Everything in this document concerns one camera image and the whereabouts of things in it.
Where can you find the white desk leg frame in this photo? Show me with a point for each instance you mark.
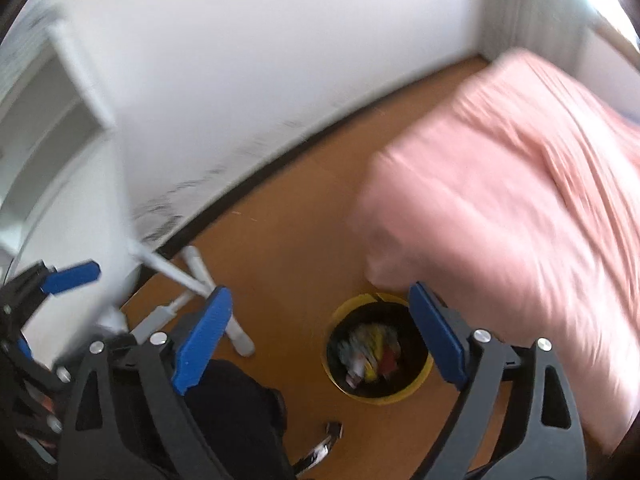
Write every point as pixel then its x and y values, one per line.
pixel 196 282

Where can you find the pink bed blanket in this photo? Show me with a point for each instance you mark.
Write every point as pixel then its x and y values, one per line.
pixel 517 201

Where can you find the trash inside bin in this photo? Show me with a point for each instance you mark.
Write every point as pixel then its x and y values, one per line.
pixel 370 352

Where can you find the grey window curtain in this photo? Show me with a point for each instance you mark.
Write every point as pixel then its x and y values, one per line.
pixel 553 29

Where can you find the black round trash bin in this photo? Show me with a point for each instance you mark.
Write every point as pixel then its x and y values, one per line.
pixel 415 362

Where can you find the grey desk shelf unit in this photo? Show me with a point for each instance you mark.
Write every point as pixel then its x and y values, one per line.
pixel 63 198

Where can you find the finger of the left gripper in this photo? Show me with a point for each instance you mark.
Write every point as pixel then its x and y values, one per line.
pixel 81 274

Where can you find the chrome chair base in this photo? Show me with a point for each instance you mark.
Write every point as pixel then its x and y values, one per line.
pixel 334 433

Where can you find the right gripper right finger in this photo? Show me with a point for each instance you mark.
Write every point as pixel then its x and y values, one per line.
pixel 515 416

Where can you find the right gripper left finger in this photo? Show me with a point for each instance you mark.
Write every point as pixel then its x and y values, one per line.
pixel 126 418

